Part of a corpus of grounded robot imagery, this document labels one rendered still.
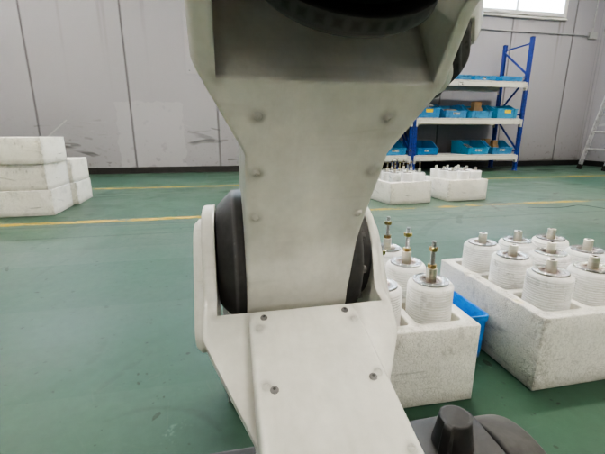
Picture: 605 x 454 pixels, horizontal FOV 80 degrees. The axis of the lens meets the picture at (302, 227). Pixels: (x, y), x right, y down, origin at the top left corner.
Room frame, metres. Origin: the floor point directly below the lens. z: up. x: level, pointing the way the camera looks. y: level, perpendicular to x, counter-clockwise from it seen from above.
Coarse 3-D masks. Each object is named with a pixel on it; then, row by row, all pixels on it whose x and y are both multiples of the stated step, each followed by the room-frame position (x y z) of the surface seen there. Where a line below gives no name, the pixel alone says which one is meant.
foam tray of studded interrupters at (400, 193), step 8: (376, 184) 3.11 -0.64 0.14; (384, 184) 2.99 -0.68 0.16; (392, 184) 2.90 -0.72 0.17; (400, 184) 2.92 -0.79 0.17; (408, 184) 2.95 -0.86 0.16; (416, 184) 2.97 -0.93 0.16; (424, 184) 3.00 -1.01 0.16; (376, 192) 3.11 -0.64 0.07; (384, 192) 2.98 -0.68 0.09; (392, 192) 2.90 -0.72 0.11; (400, 192) 2.93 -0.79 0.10; (408, 192) 2.95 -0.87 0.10; (416, 192) 2.97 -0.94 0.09; (424, 192) 3.00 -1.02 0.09; (376, 200) 3.10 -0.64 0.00; (384, 200) 2.97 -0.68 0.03; (392, 200) 2.90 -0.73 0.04; (400, 200) 2.93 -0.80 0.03; (408, 200) 2.95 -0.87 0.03; (416, 200) 2.98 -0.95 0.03; (424, 200) 3.00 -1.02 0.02
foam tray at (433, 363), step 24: (456, 312) 0.73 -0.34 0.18; (408, 336) 0.64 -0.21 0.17; (432, 336) 0.65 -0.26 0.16; (456, 336) 0.66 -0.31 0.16; (408, 360) 0.64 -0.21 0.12; (432, 360) 0.65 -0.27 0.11; (456, 360) 0.66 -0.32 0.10; (408, 384) 0.64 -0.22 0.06; (432, 384) 0.65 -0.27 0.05; (456, 384) 0.66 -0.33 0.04
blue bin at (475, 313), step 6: (456, 294) 0.95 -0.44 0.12; (456, 300) 0.95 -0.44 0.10; (462, 300) 0.92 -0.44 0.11; (468, 300) 0.91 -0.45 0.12; (462, 306) 0.92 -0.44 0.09; (468, 306) 0.90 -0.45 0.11; (474, 306) 0.87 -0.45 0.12; (468, 312) 0.89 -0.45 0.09; (474, 312) 0.87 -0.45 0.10; (480, 312) 0.85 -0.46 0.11; (474, 318) 0.81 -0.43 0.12; (480, 318) 0.82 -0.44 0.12; (486, 318) 0.82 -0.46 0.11; (480, 324) 0.82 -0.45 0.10; (480, 330) 0.82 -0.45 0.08; (480, 336) 0.82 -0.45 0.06; (480, 342) 0.83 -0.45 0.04; (480, 348) 0.83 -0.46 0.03
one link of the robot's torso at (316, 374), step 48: (384, 288) 0.35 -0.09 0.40; (240, 336) 0.29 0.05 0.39; (288, 336) 0.28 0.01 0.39; (336, 336) 0.28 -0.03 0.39; (384, 336) 0.30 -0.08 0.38; (240, 384) 0.26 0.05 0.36; (288, 384) 0.23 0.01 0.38; (336, 384) 0.23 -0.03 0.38; (384, 384) 0.24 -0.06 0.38; (288, 432) 0.20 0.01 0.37; (336, 432) 0.20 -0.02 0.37; (384, 432) 0.20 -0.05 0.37
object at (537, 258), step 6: (534, 252) 0.93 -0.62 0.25; (534, 258) 0.92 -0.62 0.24; (540, 258) 0.90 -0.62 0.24; (546, 258) 0.89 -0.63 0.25; (552, 258) 0.89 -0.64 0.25; (558, 258) 0.88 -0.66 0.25; (564, 258) 0.89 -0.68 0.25; (570, 258) 0.89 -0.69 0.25; (534, 264) 0.91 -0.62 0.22; (540, 264) 0.90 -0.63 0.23; (558, 264) 0.88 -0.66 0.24; (564, 264) 0.88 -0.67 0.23
